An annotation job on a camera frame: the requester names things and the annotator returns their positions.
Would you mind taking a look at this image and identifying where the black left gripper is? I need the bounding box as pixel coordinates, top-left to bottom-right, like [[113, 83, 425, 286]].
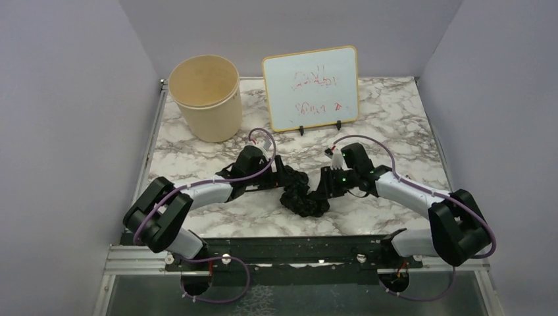
[[245, 155, 295, 191]]

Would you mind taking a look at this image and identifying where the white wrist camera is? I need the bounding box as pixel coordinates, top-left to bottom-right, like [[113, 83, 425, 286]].
[[324, 146, 344, 170], [249, 136, 272, 159]]

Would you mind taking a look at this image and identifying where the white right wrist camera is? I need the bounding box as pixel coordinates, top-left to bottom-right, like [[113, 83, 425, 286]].
[[324, 146, 344, 170]]

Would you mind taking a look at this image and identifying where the yellow framed whiteboard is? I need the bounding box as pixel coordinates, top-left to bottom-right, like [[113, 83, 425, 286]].
[[262, 45, 360, 132]]

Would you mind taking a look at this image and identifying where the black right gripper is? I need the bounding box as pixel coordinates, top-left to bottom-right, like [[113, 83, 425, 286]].
[[313, 165, 359, 200]]

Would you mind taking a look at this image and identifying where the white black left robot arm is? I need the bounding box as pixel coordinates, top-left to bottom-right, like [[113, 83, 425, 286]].
[[122, 145, 295, 271]]

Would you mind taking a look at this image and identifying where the black plastic trash bag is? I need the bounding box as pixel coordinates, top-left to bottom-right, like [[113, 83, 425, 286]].
[[280, 169, 330, 217]]

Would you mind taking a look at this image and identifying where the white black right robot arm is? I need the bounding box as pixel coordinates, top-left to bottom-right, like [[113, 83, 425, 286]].
[[309, 143, 492, 268]]

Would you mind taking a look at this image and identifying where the beige cylindrical trash bin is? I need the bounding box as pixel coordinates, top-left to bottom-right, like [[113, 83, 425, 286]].
[[168, 55, 243, 143]]

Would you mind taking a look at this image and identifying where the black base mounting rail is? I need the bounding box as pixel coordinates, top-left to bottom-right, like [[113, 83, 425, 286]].
[[157, 235, 422, 286]]

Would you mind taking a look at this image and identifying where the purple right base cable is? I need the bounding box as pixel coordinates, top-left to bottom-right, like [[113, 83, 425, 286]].
[[378, 266, 457, 303]]

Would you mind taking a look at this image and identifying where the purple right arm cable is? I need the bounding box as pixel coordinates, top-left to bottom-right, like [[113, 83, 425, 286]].
[[331, 134, 497, 260]]

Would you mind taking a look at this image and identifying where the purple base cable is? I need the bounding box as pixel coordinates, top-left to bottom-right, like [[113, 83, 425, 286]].
[[180, 255, 251, 305], [378, 266, 457, 303]]

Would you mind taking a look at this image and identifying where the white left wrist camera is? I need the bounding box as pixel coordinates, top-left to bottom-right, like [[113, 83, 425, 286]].
[[249, 136, 272, 159]]

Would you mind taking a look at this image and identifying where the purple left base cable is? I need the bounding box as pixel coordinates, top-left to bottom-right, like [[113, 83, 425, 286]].
[[180, 255, 251, 305]]

